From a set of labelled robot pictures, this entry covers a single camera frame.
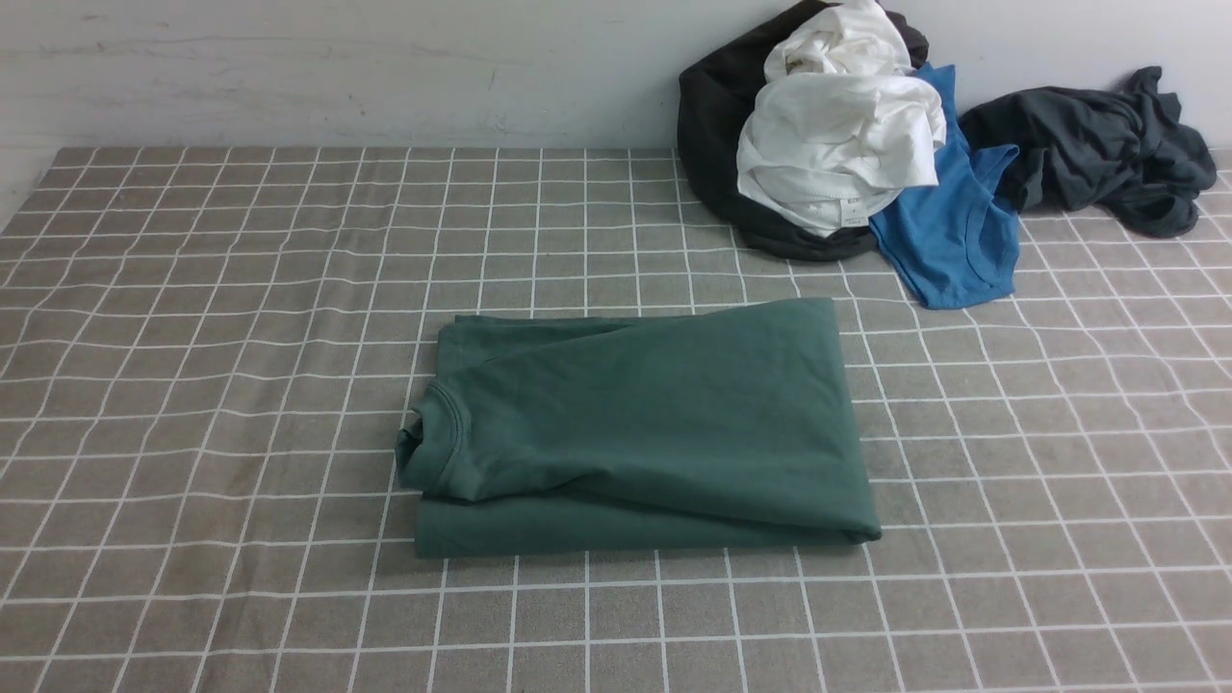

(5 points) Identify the black garment under white shirt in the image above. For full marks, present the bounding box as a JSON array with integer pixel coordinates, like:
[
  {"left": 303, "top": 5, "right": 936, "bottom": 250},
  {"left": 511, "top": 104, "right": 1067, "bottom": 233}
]
[{"left": 678, "top": 1, "right": 929, "bottom": 263}]

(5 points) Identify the green long sleeve shirt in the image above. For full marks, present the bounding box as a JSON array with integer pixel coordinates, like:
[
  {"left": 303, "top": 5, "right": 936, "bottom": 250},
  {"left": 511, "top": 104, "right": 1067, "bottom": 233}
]
[{"left": 395, "top": 297, "right": 882, "bottom": 560}]

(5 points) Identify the dark grey crumpled shirt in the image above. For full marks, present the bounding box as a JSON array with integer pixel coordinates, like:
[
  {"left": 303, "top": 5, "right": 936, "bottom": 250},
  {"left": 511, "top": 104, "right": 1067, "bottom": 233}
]
[{"left": 958, "top": 67, "right": 1218, "bottom": 240}]

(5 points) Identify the blue shirt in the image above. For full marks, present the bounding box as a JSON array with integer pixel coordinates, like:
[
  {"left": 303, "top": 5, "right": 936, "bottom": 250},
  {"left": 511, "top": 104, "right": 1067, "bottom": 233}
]
[{"left": 870, "top": 64, "right": 1020, "bottom": 310}]

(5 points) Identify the beige grid tablecloth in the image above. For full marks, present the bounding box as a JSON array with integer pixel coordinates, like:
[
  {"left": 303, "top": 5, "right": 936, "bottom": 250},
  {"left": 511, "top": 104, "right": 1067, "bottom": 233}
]
[{"left": 1, "top": 146, "right": 1231, "bottom": 692}]

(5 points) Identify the white shirt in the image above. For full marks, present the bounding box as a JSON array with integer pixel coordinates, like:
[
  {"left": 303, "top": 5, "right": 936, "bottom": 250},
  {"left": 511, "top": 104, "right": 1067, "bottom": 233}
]
[{"left": 736, "top": 1, "right": 947, "bottom": 237}]

